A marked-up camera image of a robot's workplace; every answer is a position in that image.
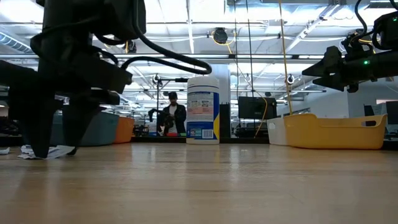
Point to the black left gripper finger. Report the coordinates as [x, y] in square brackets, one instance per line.
[76, 124]
[37, 124]

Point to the yellow plastic bin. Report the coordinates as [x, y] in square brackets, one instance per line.
[326, 135]

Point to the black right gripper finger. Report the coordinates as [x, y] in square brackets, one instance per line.
[329, 60]
[332, 82]

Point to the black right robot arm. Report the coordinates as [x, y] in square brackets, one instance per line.
[385, 62]

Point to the white plastic bin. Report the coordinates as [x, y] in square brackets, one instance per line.
[276, 133]

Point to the black computer monitor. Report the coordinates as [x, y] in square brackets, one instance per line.
[256, 108]
[392, 112]

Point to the white alcohol pad packet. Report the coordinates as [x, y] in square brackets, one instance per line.
[3, 151]
[59, 152]
[26, 153]

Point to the teal plastic bin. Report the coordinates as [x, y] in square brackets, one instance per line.
[102, 130]

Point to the white wipes canister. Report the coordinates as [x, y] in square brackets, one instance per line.
[200, 109]

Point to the person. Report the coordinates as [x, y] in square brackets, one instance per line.
[174, 115]

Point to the black tower box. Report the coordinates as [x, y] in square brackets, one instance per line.
[224, 124]

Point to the orange plastic bin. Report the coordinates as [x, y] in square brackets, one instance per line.
[125, 130]

